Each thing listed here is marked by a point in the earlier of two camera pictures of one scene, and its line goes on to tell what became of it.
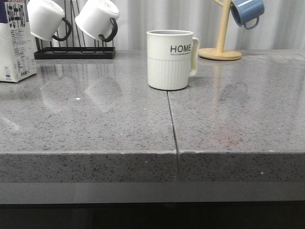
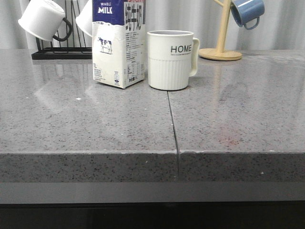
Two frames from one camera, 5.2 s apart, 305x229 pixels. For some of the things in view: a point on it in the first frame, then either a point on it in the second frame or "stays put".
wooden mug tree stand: x=218 y=53 stays put
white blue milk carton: x=17 y=56 -> x=118 y=42
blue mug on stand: x=246 y=13 stays put
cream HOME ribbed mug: x=172 y=57 stays put
